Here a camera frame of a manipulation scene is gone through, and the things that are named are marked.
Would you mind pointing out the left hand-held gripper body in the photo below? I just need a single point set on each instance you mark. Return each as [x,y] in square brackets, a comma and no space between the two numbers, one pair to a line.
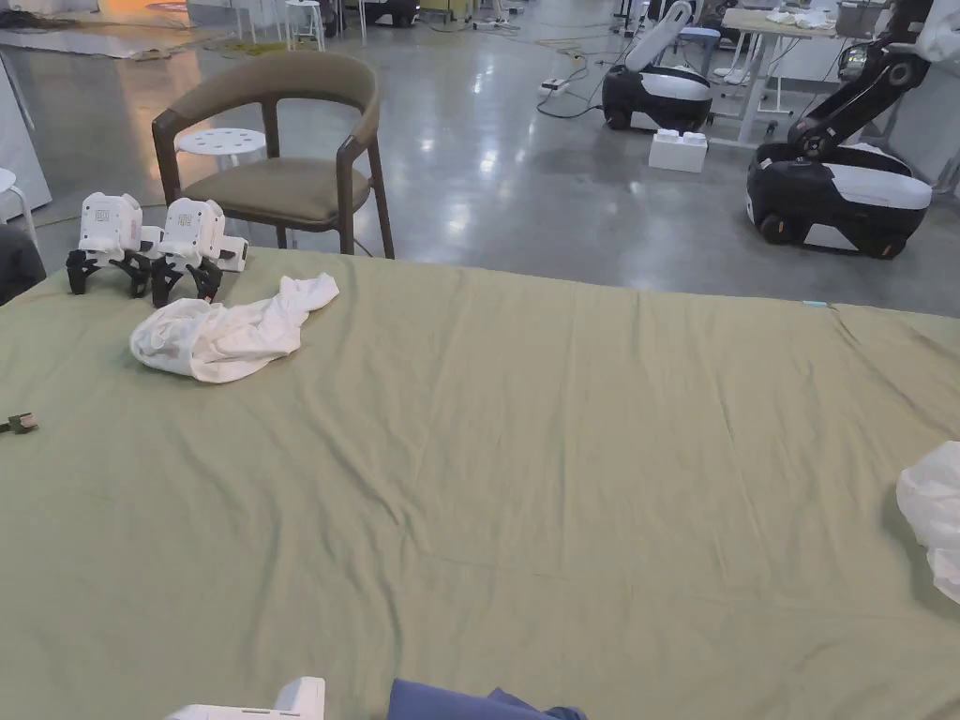
[292,701]

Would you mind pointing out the white desk with cloths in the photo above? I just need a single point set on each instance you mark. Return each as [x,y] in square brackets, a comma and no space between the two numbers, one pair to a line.
[772,45]

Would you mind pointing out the black and white mobile robot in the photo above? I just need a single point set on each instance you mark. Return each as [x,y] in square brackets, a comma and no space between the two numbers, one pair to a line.
[840,187]
[660,86]

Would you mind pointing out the white block box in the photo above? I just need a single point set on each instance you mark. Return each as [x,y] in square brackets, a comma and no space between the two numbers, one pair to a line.
[677,150]

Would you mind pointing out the bed with pale green sheet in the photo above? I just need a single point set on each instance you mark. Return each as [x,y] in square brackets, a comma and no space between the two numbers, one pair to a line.
[525,450]

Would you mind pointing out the white power strip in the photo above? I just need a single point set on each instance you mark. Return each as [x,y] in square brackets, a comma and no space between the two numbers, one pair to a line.
[554,85]

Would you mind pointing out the white crumpled cloth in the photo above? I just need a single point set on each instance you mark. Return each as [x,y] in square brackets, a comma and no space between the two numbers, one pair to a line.
[225,337]

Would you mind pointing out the dark blue garment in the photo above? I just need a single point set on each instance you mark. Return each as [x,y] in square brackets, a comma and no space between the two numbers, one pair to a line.
[465,701]

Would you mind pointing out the white plastic bag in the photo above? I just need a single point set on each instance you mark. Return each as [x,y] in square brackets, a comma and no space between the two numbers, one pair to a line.
[934,517]

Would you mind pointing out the small black connector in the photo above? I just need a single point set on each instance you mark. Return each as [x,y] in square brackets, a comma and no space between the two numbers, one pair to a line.
[21,423]

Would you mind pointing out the spare white hand-held gripper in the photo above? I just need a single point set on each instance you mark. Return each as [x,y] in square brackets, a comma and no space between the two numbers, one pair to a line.
[196,240]
[105,232]

